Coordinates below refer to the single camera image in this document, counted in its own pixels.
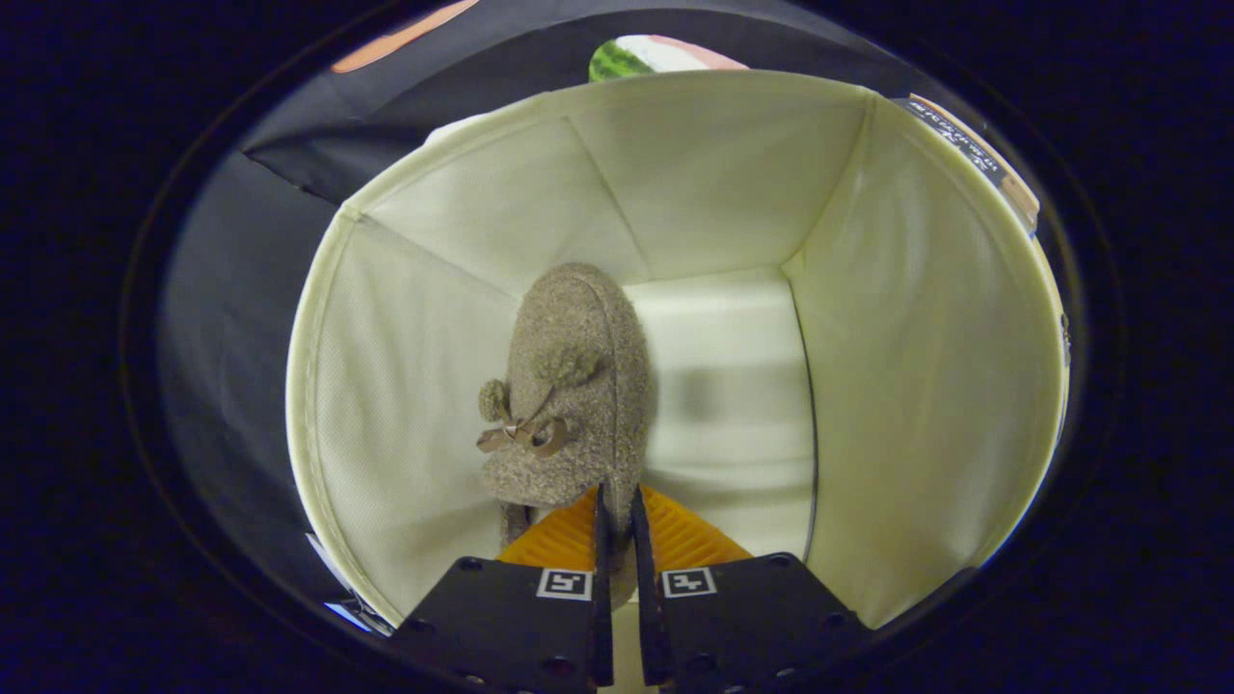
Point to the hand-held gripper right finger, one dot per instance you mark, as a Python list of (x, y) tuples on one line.
[(742, 617)]

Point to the watermelon slice plush toy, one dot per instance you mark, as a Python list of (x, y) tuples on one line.
[(656, 56)]

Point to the black cover book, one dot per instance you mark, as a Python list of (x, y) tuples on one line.
[(974, 159)]

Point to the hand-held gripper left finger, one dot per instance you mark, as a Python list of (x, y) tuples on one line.
[(501, 617)]

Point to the foldable fabric storage box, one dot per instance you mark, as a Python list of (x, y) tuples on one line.
[(733, 173)]

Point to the brown felt shoe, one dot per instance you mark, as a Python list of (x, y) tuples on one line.
[(578, 328)]

